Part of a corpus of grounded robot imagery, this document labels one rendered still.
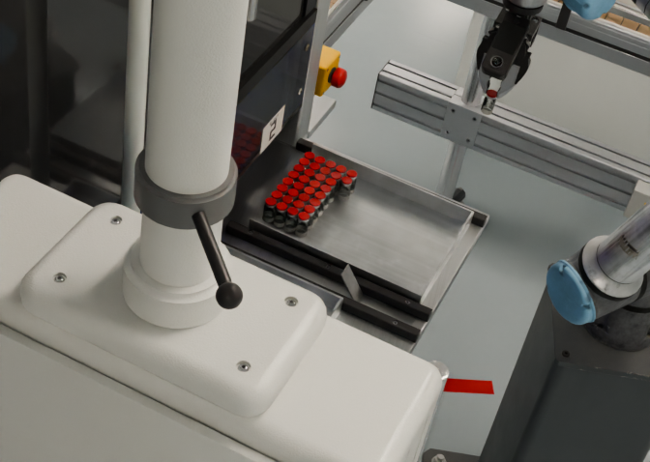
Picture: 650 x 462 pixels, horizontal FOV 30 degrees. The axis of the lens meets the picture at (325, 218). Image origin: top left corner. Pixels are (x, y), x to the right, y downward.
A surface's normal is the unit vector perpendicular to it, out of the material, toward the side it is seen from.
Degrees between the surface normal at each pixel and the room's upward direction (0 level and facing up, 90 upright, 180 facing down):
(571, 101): 90
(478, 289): 0
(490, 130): 90
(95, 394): 90
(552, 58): 90
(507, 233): 0
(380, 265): 0
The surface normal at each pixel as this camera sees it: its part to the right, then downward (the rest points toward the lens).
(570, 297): -0.86, 0.35
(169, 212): -0.22, 0.64
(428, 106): -0.43, 0.57
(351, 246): 0.14, -0.72
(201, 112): 0.25, 0.69
